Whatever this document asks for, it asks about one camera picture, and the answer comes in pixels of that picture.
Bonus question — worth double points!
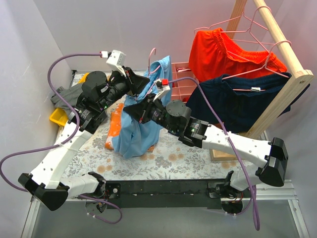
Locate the light blue shorts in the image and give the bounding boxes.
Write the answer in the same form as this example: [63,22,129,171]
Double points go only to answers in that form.
[112,55,172,159]

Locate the pink wire hanger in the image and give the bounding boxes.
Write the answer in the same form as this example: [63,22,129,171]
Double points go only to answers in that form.
[137,48,161,101]

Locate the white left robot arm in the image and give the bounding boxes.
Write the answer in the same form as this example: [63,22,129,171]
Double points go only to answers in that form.
[18,67,150,211]

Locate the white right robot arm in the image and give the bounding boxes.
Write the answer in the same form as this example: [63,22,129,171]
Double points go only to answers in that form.
[123,99,288,198]

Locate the grey shorts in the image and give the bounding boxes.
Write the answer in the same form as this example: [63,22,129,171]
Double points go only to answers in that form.
[51,84,83,115]

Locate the orange tie-dye folded shorts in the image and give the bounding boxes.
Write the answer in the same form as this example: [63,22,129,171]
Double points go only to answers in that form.
[105,103,156,152]

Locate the navy blue shorts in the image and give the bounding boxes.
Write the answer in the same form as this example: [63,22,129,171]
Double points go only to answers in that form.
[170,73,311,136]

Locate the red-orange shorts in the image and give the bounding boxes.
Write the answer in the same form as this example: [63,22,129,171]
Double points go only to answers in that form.
[188,28,287,82]

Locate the pink hanger holding navy shorts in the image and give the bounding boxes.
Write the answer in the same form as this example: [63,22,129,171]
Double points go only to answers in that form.
[221,39,310,93]

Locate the pink hanger under red shorts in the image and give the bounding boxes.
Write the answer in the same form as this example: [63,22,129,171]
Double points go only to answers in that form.
[194,10,272,52]

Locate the pink compartment organizer tray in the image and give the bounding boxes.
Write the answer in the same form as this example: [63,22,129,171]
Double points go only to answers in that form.
[171,62,199,103]

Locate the floral patterned table mat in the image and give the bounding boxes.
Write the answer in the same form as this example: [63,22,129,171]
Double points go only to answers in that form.
[62,121,241,180]

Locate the yellow plastic tray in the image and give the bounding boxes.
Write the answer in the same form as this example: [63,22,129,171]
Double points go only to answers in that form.
[49,72,89,127]

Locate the wooden clothes rack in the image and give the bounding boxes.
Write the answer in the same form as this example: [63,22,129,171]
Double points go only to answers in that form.
[206,0,315,162]

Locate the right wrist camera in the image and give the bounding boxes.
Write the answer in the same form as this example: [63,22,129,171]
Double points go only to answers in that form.
[154,79,170,101]

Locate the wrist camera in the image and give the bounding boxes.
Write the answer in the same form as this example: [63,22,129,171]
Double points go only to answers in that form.
[154,79,170,101]
[106,50,126,77]

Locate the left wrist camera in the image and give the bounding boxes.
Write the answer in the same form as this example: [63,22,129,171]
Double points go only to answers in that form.
[106,50,126,77]

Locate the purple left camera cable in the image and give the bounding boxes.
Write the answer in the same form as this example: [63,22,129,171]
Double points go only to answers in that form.
[0,51,123,224]

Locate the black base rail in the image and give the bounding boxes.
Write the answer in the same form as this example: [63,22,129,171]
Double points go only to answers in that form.
[81,179,256,214]

